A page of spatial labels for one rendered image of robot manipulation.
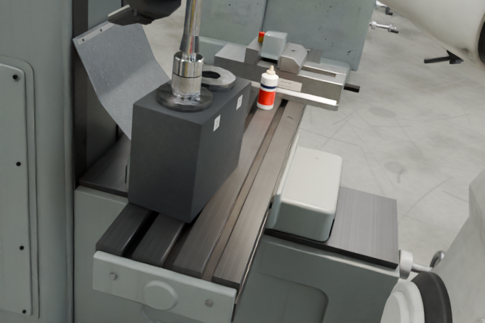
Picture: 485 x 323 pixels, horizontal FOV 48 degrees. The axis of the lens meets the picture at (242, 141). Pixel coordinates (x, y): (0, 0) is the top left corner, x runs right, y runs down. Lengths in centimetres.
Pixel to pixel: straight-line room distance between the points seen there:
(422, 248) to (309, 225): 155
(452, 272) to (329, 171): 68
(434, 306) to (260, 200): 39
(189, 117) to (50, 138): 52
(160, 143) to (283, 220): 47
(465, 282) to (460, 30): 44
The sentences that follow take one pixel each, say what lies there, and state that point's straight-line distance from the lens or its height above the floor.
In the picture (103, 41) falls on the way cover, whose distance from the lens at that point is 130.
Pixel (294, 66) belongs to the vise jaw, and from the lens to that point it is 141.
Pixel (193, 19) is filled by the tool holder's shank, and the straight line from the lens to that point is 83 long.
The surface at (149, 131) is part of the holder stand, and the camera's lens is 86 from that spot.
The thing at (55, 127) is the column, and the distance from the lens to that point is 128.
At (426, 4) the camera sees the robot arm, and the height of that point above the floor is 146.
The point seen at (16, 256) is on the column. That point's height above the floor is 55.
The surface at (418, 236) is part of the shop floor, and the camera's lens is 282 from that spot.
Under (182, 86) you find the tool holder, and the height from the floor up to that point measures 119.
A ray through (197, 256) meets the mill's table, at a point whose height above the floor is 96.
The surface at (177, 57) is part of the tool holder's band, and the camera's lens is 84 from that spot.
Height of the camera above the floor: 152
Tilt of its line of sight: 28 degrees down
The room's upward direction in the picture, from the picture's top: 9 degrees clockwise
